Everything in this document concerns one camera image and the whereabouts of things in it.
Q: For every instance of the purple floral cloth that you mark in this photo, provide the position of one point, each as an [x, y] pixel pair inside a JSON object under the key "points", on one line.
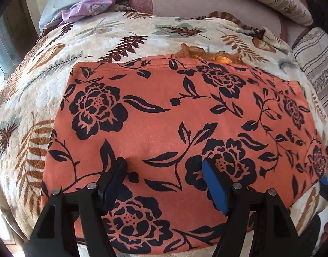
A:
{"points": [[91, 5]]}

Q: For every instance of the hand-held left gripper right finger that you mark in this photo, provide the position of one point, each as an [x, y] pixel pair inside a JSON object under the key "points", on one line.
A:
{"points": [[216, 187]]}

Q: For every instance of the orange floral print garment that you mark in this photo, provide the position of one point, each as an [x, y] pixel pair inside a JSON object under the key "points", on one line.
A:
{"points": [[153, 128]]}

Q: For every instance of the striped floral flat pillow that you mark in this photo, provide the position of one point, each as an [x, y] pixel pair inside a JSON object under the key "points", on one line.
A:
{"points": [[316, 59]]}

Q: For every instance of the wooden window frame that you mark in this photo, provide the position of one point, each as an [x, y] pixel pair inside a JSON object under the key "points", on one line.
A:
{"points": [[27, 18]]}

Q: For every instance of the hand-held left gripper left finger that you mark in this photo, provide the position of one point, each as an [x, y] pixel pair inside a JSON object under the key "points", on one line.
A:
{"points": [[114, 184]]}

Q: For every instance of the stained glass window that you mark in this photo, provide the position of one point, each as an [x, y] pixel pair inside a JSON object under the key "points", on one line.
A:
{"points": [[6, 48]]}

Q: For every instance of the pink bed cushion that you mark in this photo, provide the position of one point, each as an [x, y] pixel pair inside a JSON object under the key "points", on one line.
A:
{"points": [[206, 5]]}

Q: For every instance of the cream leaf print quilt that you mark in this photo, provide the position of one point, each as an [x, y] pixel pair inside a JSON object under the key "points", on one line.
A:
{"points": [[99, 37]]}

